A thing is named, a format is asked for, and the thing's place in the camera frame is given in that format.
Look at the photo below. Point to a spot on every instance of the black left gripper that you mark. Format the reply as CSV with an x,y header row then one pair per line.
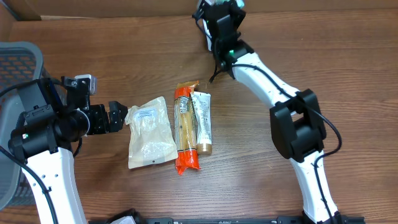
x,y
104,124

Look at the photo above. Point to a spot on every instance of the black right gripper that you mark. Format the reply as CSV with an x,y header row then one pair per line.
x,y
237,14

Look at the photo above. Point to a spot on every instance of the beige plastic pouch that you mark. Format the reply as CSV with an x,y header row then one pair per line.
x,y
151,140

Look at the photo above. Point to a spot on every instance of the orange spaghetti packet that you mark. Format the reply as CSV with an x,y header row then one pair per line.
x,y
185,127

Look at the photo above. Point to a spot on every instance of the white Pantene tube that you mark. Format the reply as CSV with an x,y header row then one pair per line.
x,y
202,108

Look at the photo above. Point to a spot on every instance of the teal wet wipes packet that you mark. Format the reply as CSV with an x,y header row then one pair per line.
x,y
239,3

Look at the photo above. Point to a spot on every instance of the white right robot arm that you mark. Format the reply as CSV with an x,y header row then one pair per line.
x,y
298,129

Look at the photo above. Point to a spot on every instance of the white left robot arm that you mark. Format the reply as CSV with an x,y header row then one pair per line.
x,y
56,114

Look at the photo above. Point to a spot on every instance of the dark grey plastic basket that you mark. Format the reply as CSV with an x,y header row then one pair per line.
x,y
20,62

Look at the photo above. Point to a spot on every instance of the brown cardboard backdrop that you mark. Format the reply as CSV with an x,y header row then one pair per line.
x,y
35,9

